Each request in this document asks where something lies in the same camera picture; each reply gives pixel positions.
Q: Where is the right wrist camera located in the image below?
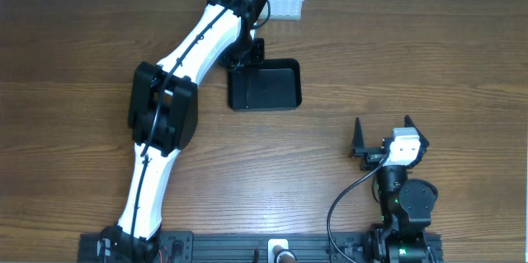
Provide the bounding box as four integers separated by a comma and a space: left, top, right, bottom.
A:
385, 127, 422, 168

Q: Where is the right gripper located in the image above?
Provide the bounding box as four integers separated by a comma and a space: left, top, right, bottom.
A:
349, 114, 431, 172

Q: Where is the mounting rail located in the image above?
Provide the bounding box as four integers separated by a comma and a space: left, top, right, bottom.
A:
78, 231, 445, 263

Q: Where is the black tray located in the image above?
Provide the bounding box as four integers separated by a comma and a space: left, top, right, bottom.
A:
226, 57, 304, 112

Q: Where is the black cable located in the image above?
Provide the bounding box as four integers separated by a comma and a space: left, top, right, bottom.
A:
139, 0, 272, 159
326, 152, 391, 263

